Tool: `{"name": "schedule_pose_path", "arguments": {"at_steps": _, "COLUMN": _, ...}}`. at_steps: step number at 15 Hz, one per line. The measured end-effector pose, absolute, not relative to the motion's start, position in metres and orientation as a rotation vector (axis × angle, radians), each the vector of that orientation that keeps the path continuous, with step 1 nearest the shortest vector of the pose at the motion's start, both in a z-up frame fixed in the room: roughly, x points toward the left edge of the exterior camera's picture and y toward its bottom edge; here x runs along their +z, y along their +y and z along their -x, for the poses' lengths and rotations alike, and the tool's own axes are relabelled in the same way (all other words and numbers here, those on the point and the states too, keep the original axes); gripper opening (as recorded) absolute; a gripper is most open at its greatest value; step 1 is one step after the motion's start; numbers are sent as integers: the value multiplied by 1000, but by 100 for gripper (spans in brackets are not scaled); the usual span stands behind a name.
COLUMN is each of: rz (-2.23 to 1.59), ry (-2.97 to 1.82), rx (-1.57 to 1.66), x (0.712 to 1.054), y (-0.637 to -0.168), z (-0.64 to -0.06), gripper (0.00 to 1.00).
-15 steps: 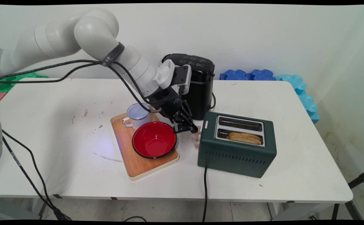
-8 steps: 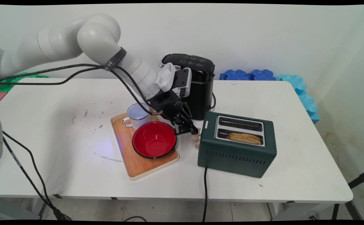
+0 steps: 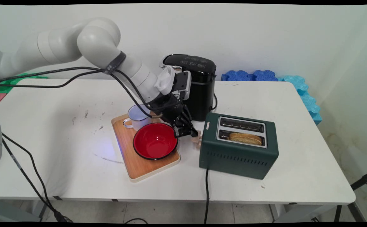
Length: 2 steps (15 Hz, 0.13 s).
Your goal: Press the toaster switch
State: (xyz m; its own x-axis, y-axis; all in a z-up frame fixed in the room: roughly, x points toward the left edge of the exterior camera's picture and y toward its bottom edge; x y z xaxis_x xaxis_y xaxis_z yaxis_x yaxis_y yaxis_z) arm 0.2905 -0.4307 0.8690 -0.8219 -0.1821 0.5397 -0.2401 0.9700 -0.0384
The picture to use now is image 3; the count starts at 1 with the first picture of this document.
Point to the red enamel bowl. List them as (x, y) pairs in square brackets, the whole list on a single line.
[(155, 142)]

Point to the beige toaster knob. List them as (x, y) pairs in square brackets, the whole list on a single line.
[(198, 144)]

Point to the green foam mat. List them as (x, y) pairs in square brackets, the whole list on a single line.
[(7, 88)]

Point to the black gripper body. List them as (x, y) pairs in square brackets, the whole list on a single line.
[(171, 108)]

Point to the dark blue foam mat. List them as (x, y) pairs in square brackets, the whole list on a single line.
[(237, 75), (265, 75)]

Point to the black tripod leg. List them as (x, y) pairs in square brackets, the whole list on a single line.
[(364, 180)]

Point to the metal table leg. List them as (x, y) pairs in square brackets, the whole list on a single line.
[(353, 211), (43, 208)]

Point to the white enamel mug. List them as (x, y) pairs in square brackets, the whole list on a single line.
[(136, 118)]

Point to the cyan foam mat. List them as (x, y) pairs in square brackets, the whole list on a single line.
[(306, 97)]

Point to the beige toaster lever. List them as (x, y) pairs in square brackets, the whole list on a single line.
[(199, 137)]

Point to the dark green toaster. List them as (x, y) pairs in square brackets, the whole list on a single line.
[(234, 160)]

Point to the white grey wrist camera box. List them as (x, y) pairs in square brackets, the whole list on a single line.
[(167, 82)]

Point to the toasted bread slice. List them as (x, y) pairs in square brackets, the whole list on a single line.
[(246, 138)]

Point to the black pod coffee machine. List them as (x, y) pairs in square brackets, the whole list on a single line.
[(204, 85)]

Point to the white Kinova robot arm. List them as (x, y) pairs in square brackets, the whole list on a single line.
[(98, 37)]

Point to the wooden serving tray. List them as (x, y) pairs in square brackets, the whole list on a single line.
[(139, 167)]

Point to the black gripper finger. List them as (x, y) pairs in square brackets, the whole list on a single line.
[(190, 126), (180, 130)]

